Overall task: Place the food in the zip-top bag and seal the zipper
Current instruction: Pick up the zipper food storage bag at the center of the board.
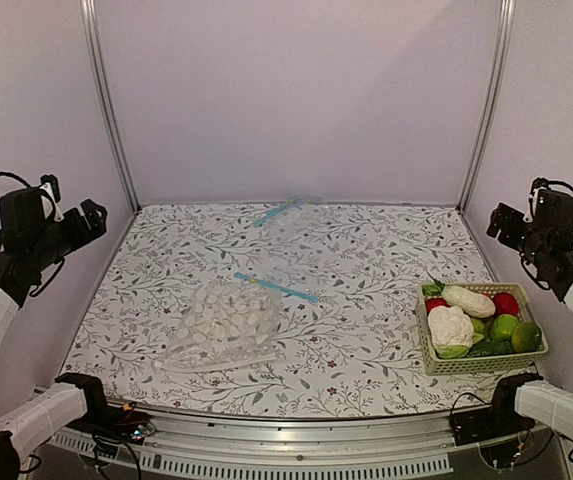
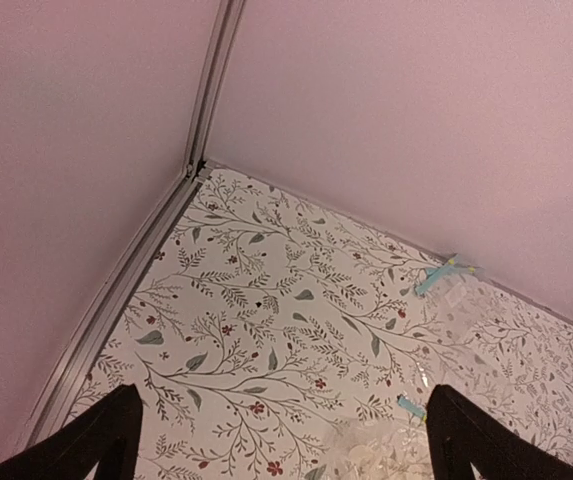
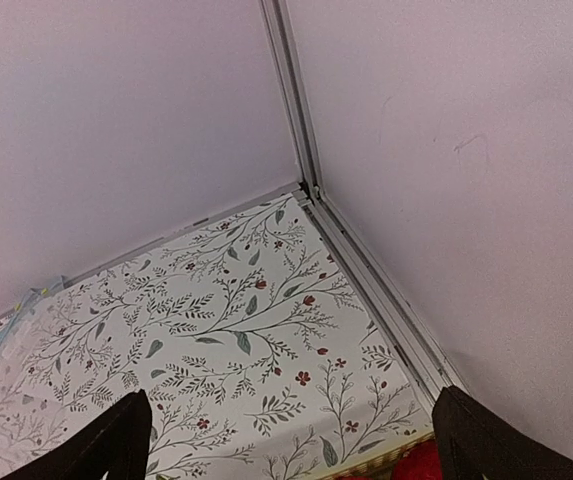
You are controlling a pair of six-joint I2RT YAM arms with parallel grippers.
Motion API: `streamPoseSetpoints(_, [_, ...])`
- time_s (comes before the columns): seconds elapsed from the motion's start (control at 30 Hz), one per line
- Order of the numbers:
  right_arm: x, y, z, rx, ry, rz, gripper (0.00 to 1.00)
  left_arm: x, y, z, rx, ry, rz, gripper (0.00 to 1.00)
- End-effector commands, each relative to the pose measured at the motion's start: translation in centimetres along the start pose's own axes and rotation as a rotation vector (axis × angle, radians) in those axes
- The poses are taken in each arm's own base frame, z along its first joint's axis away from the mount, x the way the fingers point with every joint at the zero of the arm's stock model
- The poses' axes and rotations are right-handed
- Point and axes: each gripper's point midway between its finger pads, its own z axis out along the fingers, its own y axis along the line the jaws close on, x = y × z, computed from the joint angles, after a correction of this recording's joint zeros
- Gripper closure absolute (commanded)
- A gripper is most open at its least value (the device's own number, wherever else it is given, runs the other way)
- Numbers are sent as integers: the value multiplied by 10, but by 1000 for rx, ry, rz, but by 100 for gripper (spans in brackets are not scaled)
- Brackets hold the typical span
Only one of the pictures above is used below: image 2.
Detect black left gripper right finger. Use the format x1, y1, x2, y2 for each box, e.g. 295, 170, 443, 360
426, 385, 573, 480

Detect frosted white zip top bag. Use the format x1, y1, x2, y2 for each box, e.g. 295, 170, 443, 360
313, 418, 433, 480

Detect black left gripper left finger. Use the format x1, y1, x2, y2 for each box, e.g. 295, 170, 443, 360
0, 384, 143, 480

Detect clear bag with blue zipper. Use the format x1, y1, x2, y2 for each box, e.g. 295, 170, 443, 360
396, 253, 487, 424

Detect left aluminium corner post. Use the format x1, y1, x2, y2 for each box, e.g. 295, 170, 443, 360
16, 0, 246, 451

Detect floral patterned table mat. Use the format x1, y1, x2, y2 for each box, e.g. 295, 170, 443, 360
70, 169, 573, 479

